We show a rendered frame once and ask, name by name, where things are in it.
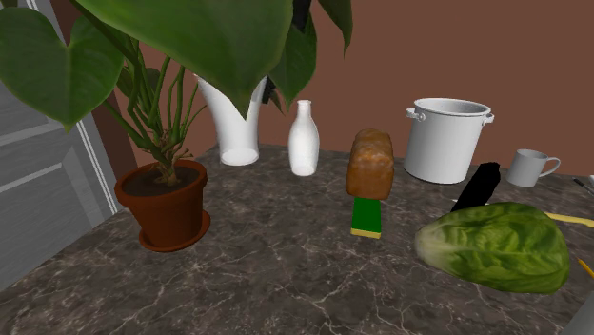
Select white bottle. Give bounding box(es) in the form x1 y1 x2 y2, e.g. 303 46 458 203
287 99 322 177

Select white flared vase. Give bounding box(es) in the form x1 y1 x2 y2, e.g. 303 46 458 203
194 72 268 168

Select brown bread loaf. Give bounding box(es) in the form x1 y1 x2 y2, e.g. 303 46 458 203
345 128 396 202

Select green and yellow sponge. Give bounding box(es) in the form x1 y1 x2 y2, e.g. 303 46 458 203
349 196 383 240

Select potted plant in terracotta pot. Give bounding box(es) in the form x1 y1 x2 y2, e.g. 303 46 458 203
0 0 354 253

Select white stock pot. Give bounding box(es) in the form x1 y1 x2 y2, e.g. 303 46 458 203
402 97 496 186

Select black bottle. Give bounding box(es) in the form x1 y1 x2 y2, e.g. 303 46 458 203
449 161 503 213

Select green lettuce head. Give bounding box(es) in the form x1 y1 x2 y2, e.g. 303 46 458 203
413 201 571 295

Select white mug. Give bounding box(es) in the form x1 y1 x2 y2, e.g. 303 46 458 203
505 148 563 189

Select grey panelled door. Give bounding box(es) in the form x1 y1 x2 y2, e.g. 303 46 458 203
0 0 120 292

